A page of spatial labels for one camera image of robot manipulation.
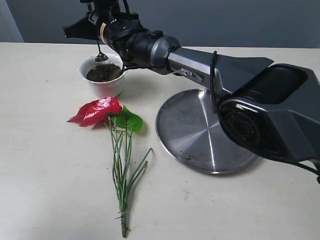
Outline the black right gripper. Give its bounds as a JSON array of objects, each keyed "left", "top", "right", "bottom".
[{"left": 62, "top": 13, "right": 150, "bottom": 54}]

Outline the stainless steel spoon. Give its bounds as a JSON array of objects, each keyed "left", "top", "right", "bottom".
[{"left": 94, "top": 40, "right": 109, "bottom": 64}]

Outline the red artificial flower green stem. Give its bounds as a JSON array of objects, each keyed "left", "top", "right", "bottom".
[{"left": 68, "top": 96, "right": 153, "bottom": 238}]

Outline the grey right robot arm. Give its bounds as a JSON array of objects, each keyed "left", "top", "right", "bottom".
[{"left": 63, "top": 13, "right": 320, "bottom": 163}]

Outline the dark soil in pot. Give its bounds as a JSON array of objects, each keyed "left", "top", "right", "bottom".
[{"left": 86, "top": 63, "right": 122, "bottom": 83}]

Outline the white scalloped flower pot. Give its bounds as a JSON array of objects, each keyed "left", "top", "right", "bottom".
[{"left": 78, "top": 53, "right": 126, "bottom": 99}]

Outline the round stainless steel plate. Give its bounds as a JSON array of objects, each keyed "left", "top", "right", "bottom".
[{"left": 155, "top": 88, "right": 258, "bottom": 175}]

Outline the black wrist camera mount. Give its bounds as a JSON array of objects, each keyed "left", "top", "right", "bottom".
[{"left": 80, "top": 0, "right": 139, "bottom": 25}]

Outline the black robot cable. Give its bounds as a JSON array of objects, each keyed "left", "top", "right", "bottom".
[{"left": 117, "top": 49, "right": 320, "bottom": 185}]

